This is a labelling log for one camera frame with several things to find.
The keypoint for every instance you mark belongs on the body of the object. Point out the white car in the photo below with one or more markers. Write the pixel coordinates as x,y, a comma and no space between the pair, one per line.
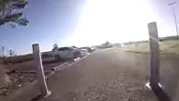
67,52

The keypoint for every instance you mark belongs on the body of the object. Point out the concrete kerb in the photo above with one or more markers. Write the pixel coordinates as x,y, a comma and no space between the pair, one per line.
64,64

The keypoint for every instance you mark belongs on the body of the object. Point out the grey asphalt path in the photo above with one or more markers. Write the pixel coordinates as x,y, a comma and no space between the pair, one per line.
105,81

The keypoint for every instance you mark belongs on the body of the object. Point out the grey bollard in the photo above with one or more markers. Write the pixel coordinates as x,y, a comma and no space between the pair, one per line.
39,68
154,56

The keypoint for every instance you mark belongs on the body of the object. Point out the grey side pavement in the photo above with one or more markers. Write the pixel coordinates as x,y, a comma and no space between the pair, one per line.
22,67

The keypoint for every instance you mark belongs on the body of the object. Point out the dry grass strip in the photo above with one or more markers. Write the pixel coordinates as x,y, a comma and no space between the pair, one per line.
174,46

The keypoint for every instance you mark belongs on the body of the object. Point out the tall street light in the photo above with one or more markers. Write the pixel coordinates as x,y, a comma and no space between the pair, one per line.
175,19

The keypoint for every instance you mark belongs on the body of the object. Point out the dark green tree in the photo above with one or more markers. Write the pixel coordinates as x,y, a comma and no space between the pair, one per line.
0,13

